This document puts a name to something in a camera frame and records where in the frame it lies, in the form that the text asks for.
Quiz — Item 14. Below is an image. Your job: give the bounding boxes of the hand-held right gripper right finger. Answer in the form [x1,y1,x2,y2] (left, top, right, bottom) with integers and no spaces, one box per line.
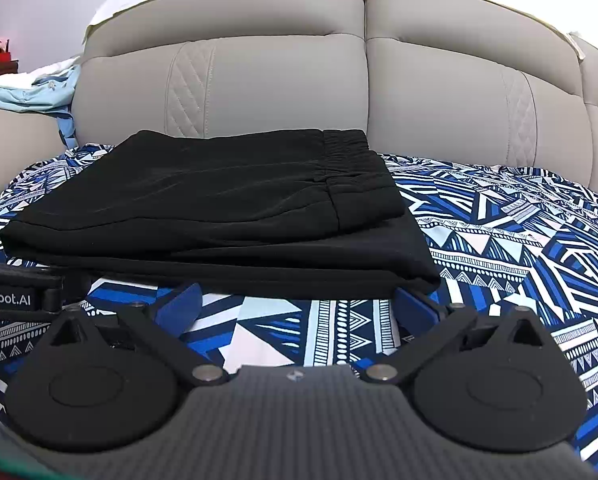
[364,287,556,387]

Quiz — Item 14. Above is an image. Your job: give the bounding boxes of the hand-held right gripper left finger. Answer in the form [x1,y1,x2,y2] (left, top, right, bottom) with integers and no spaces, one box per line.
[43,282,230,387]

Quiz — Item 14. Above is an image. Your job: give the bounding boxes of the black pants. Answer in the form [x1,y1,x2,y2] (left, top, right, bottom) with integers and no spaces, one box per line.
[1,129,442,302]

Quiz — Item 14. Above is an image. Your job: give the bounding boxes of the blue white patterned blanket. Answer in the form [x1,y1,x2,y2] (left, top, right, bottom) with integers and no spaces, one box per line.
[0,142,598,466]

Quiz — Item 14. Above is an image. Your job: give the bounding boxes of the light blue garment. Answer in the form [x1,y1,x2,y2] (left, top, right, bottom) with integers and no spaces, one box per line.
[0,67,84,150]

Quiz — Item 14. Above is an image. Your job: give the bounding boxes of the white garment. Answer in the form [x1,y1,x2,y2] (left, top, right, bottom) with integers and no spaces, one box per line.
[0,57,82,92]

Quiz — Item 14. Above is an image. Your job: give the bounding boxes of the grey sofa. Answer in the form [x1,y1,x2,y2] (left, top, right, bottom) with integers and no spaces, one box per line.
[0,0,598,196]

